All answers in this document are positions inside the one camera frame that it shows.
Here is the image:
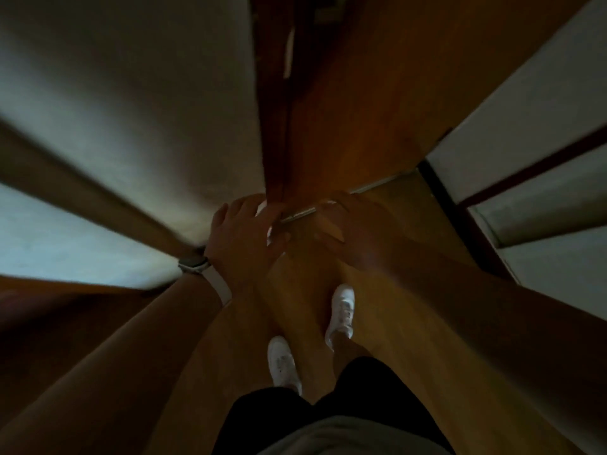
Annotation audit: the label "person's left hand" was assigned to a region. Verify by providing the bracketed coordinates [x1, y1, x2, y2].
[204, 193, 291, 299]

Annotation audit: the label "person's right hand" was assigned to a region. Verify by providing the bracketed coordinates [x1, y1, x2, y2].
[314, 191, 408, 270]

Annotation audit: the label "person's right forearm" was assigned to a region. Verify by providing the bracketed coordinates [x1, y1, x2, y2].
[379, 241, 607, 439]

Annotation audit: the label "person's left forearm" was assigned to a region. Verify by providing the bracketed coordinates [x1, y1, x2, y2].
[0, 279, 224, 434]

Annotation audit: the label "person's white right shoe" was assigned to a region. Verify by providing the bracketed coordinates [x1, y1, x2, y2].
[324, 284, 357, 351]

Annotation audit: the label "person's white shoe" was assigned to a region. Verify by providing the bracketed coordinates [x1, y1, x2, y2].
[324, 284, 357, 351]
[267, 336, 304, 397]

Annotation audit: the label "person's right leg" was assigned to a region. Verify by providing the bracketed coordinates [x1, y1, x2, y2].
[331, 332, 374, 380]

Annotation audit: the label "person's white left shoe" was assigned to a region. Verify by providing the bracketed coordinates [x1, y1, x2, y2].
[267, 336, 304, 397]

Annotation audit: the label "person's black shorts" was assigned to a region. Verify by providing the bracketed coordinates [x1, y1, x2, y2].
[211, 356, 456, 455]

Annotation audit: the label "person's grey shirt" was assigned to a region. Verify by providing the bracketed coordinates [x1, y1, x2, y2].
[255, 415, 452, 455]

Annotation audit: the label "white band smartwatch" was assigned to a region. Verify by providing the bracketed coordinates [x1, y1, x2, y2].
[178, 254, 233, 308]

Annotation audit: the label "metal threshold strip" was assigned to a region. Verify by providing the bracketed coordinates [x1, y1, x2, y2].
[279, 171, 418, 226]

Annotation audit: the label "wooden room door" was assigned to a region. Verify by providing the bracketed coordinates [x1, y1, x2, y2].
[251, 0, 594, 219]

